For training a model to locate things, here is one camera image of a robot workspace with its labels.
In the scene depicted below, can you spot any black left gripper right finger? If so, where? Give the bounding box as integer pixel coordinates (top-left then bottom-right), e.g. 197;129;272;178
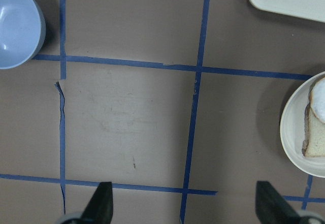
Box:
255;181;303;224

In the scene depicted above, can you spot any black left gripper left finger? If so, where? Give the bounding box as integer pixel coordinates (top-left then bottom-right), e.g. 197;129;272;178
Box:
80;182;113;223

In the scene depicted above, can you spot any bread slice on plate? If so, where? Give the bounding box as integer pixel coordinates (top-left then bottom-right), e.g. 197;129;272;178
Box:
302;104;324;157

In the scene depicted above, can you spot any cream round plate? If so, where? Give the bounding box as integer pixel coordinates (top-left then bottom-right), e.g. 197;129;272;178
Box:
279;72;324;178

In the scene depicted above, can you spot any fried egg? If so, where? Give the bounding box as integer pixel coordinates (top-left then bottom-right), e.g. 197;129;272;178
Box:
310;78;324;123

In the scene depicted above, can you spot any blue bowl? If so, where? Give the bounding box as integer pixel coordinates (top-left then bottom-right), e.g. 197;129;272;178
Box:
1;0;46;70

